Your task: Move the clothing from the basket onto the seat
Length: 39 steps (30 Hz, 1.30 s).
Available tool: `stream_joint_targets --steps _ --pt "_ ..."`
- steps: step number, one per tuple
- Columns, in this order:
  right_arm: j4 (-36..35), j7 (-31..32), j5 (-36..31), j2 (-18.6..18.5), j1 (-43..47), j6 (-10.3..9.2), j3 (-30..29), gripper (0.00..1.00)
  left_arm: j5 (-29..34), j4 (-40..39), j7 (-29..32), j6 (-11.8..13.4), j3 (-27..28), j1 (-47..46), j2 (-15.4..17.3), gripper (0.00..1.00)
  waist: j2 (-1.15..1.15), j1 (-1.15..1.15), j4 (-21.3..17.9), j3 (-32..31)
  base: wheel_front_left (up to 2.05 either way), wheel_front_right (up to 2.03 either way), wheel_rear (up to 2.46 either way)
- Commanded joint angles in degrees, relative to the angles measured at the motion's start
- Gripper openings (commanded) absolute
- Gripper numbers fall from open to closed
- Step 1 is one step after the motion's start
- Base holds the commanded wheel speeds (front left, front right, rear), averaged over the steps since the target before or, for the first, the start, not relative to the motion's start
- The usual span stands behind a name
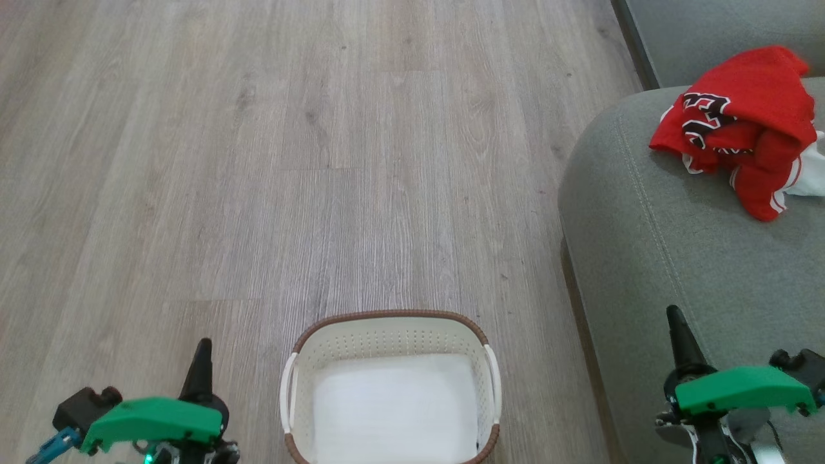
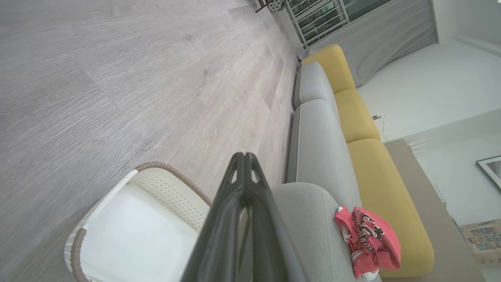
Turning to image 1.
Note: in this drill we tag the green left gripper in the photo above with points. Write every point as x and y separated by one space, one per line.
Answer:
155 419

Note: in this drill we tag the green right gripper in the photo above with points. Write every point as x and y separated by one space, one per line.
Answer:
741 388

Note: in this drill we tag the red jersey with black print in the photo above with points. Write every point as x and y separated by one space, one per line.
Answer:
747 84

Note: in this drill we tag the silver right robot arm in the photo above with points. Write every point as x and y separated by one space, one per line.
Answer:
735 435

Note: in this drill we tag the white basket with brown rim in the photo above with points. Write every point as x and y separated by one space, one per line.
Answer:
393 399

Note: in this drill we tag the grey sofa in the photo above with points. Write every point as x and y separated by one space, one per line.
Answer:
677 258

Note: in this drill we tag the grey sofa section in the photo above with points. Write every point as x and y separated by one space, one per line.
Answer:
696 32

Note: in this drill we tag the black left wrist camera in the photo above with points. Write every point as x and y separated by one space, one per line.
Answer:
84 406

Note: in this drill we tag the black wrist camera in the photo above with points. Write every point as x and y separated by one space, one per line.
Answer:
805 367
84 406

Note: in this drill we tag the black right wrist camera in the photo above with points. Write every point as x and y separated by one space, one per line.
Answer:
805 367

